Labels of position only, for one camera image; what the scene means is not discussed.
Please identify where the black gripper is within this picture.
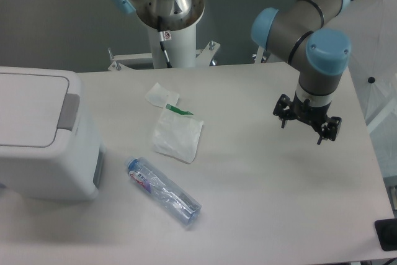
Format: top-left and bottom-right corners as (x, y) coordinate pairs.
(273, 94), (342, 145)

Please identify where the white plastic trash can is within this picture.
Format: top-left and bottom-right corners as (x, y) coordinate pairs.
(1, 66), (105, 201)

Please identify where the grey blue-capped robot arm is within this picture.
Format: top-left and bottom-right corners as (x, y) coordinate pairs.
(112, 0), (351, 141)

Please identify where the white umbrella with lettering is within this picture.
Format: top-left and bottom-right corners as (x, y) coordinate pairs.
(328, 0), (396, 177)

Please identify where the white plastic bag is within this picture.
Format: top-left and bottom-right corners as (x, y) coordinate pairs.
(152, 108), (204, 164)

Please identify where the black device at table edge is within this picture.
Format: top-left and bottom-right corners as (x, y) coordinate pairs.
(374, 218), (396, 251)

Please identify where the green plastic strip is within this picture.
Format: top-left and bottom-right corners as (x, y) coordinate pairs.
(165, 104), (193, 115)

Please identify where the small white paper wrapper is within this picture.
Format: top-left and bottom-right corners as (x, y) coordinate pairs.
(145, 83), (179, 108)

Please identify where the clear plastic water bottle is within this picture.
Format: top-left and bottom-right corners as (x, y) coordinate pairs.
(125, 156), (202, 226)

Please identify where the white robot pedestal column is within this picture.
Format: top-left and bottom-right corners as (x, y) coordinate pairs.
(136, 0), (206, 69)

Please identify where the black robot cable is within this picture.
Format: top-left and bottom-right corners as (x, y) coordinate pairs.
(156, 16), (173, 69)

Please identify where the white metal base frame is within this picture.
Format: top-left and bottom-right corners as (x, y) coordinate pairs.
(107, 40), (270, 72)

